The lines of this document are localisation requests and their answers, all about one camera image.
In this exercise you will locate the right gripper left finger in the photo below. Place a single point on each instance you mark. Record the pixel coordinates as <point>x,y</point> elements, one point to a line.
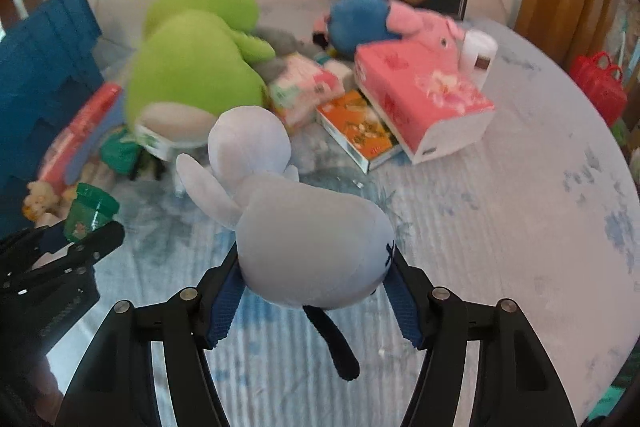
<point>114,382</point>

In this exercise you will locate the pink tissue box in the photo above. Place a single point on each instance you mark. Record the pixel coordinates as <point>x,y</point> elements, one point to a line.
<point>431,109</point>

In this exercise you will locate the white small bottle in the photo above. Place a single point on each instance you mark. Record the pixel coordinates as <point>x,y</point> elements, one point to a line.
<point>478,51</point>

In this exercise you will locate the green frog plush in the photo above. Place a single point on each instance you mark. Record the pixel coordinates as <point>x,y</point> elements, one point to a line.
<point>196,60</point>

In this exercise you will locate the blue foam boomerang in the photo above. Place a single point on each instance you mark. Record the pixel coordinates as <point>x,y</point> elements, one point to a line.
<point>95,124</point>

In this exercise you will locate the blue plastic crate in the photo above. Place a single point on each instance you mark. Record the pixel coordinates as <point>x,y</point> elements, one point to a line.
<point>47,74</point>

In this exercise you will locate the orange snack box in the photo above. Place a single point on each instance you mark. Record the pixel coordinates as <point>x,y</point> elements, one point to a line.
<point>355,126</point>

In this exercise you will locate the green wipes pack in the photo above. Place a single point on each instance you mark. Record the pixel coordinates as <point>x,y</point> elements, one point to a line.
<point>120,151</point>

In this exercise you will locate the long pink tissue pack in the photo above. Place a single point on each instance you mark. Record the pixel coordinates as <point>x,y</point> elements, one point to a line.
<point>68,153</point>

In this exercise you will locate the small cream bear plush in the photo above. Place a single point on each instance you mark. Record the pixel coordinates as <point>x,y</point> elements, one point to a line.
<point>41,203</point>

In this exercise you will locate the blue pink plush toy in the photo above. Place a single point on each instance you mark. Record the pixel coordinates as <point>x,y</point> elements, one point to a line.
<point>350,23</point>

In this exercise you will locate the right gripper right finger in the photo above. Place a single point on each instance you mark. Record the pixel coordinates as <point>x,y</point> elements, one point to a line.
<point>516,382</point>

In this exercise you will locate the green plastic jar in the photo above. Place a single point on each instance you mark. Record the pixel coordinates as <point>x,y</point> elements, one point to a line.
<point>91,209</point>

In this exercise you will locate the white penguin plush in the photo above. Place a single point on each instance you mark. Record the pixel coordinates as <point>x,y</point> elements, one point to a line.
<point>298,245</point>

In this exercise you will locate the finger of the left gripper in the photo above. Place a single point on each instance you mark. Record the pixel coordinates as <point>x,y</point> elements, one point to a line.
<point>44,240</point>
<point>83,254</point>

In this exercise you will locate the grey plush toy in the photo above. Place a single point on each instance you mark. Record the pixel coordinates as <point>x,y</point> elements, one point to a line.
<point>284,43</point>

